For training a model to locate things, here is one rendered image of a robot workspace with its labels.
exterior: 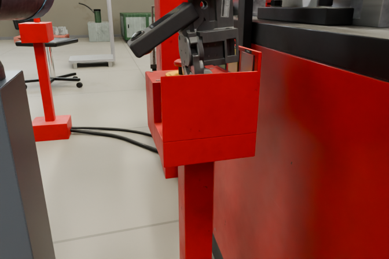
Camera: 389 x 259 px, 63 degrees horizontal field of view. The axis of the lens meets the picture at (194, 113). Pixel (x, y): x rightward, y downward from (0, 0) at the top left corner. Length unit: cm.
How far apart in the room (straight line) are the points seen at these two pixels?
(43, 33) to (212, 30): 187
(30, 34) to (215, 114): 192
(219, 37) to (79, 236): 117
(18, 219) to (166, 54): 107
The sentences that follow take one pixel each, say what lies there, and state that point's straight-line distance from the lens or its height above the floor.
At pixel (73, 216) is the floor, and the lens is 162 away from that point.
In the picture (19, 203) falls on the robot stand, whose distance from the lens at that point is 71.
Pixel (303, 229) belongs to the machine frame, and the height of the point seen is 54.
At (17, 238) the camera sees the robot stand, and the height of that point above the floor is 48.
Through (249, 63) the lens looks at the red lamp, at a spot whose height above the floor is 82.
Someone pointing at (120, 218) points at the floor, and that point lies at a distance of 155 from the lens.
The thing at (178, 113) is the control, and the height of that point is 75.
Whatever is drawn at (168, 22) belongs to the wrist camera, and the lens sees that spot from 49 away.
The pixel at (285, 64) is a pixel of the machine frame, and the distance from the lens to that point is 60.
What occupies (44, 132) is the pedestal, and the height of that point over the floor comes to 6.
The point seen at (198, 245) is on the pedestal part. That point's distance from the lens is 73.
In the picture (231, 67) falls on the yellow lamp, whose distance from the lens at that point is 61.
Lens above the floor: 91
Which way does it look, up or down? 19 degrees down
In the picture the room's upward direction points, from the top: straight up
